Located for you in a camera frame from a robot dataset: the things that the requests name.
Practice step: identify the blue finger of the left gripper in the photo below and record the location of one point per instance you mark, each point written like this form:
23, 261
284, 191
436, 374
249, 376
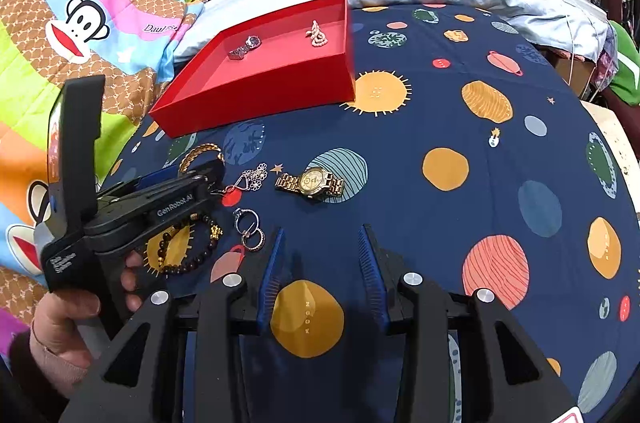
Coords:
162, 177

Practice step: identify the gold wristwatch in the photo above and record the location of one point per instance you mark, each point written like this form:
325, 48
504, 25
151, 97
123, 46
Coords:
314, 183

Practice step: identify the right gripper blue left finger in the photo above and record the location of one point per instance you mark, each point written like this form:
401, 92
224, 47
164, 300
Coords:
270, 279

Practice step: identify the red shallow tray box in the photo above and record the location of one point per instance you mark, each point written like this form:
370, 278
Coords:
305, 61

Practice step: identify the colourful monkey cartoon blanket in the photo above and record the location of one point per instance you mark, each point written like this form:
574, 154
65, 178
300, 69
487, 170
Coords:
46, 44

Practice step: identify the silver wristwatch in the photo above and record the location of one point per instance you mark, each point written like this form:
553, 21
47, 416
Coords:
252, 42

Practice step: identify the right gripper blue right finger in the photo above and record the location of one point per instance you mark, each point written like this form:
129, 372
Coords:
372, 274

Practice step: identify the silver and gold rings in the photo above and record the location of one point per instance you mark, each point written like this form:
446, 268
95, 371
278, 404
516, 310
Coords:
250, 227

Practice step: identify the person's left hand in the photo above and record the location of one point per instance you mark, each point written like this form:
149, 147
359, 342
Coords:
54, 324

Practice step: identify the gold chain bangle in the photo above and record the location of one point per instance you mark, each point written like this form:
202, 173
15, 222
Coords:
197, 152

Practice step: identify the green garment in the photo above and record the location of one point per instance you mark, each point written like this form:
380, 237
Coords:
625, 82

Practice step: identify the navy planet print bedsheet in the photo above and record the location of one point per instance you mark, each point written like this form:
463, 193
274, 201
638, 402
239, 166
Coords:
467, 155

